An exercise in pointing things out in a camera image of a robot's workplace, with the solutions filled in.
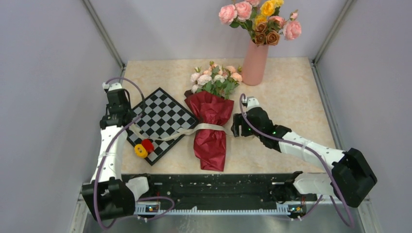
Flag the cream ribbon with gold lettering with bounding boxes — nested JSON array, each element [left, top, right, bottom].
[[129, 123, 234, 141]]

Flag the red paper flower bouquet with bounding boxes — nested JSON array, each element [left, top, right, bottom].
[[184, 61, 243, 172]]

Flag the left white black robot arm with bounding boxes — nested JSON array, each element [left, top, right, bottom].
[[81, 87, 156, 223]]

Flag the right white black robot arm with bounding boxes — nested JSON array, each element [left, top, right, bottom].
[[231, 107, 378, 208]]

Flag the pink ceramic vase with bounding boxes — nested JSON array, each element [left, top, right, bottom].
[[241, 40, 269, 86]]

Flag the artificial roses in vase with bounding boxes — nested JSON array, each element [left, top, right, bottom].
[[218, 0, 302, 46]]

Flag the black white chessboard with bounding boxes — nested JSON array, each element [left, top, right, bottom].
[[126, 87, 199, 166]]

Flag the red toy block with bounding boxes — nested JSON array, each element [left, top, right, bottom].
[[141, 139, 154, 154]]

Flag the yellow toy block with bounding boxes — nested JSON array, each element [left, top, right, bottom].
[[134, 144, 148, 158]]

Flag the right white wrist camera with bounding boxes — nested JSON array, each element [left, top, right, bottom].
[[241, 97, 260, 111]]

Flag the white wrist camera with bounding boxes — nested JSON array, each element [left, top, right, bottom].
[[241, 97, 260, 111], [102, 82, 123, 93]]

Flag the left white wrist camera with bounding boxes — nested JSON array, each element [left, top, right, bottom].
[[102, 82, 123, 93]]

